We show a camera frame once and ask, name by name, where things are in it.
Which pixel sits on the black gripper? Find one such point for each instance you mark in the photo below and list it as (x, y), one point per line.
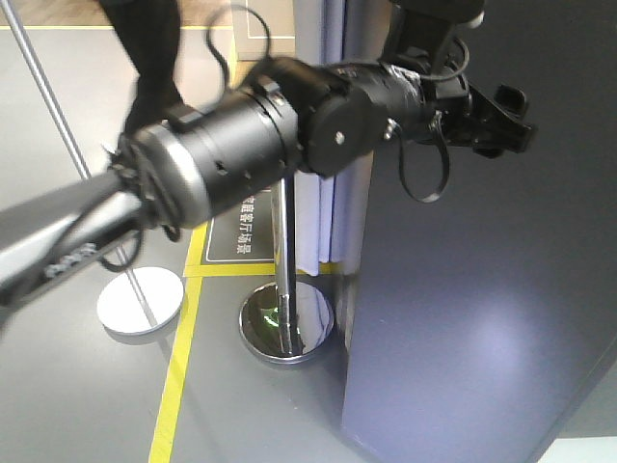
(458, 115)

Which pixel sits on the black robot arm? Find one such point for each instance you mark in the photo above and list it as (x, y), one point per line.
(287, 116)

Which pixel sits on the open white fridge door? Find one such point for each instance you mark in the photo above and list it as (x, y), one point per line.
(485, 323)

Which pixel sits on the grey white curtain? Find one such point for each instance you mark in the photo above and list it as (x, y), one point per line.
(329, 212)

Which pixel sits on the grey floor sign sticker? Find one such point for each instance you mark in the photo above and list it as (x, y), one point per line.
(243, 234)

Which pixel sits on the person in black trousers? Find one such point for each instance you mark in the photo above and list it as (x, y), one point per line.
(149, 31)

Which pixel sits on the floor lamp stand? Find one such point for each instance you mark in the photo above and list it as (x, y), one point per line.
(162, 301)

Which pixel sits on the chrome stanchion post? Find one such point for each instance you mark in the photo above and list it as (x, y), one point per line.
(287, 321)

